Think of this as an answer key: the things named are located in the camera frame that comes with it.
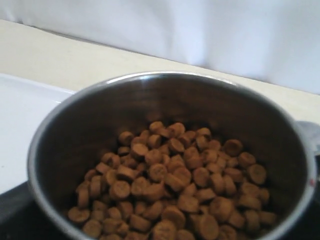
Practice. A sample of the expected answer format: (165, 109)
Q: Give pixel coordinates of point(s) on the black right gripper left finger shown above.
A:
(20, 217)

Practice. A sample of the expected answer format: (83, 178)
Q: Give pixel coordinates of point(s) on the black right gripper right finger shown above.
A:
(316, 165)

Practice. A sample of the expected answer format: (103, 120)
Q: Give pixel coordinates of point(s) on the steel mug with pellets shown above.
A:
(69, 139)

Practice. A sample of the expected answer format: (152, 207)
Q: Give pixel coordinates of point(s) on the white plastic tray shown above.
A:
(23, 105)

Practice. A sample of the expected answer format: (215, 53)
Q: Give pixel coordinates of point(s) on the white curtain backdrop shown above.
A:
(275, 41)

